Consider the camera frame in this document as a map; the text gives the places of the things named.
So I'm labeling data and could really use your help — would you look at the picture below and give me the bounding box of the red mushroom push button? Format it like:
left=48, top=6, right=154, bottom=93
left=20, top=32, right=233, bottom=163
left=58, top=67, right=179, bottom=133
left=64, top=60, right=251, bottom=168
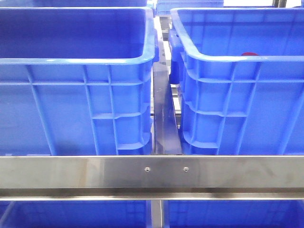
left=241, top=52, right=259, bottom=56

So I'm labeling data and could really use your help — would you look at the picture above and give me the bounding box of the steel shelf centre divider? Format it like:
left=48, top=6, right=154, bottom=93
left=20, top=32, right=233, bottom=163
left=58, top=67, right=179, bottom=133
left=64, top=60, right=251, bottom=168
left=153, top=61, right=182, bottom=155

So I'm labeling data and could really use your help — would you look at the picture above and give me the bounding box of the left blue plastic crate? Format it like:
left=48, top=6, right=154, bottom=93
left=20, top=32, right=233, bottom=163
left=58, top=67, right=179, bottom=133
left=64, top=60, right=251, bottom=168
left=0, top=7, right=158, bottom=156

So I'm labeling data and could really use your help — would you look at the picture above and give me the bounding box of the blue plastic crate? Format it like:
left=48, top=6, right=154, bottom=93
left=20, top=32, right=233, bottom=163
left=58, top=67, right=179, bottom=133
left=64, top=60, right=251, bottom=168
left=0, top=7, right=158, bottom=156
left=169, top=8, right=304, bottom=155

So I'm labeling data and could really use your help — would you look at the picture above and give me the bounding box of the right blue plastic crate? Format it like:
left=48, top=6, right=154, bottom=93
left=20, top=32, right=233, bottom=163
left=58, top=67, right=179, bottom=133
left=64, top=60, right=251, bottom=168
left=169, top=8, right=304, bottom=155

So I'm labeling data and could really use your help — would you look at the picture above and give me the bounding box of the lower right blue crate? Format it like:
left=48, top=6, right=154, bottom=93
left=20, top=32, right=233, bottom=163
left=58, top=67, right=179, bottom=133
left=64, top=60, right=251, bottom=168
left=165, top=200, right=304, bottom=228

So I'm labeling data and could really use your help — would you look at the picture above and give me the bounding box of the rear right blue crate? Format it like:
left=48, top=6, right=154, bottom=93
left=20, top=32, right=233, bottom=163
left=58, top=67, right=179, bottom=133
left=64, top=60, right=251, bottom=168
left=156, top=0, right=224, bottom=16

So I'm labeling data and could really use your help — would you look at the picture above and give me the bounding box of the lower left blue crate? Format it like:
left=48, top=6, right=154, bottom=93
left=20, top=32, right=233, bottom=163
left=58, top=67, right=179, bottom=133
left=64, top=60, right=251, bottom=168
left=0, top=200, right=152, bottom=228

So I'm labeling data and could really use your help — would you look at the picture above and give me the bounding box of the rear left blue crate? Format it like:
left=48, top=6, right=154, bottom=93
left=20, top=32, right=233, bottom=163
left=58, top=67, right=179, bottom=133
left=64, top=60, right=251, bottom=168
left=0, top=0, right=155, bottom=9

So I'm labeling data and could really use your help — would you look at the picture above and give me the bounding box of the steel shelf front rail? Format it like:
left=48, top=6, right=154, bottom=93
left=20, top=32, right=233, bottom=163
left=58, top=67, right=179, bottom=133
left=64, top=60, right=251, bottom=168
left=0, top=155, right=304, bottom=200

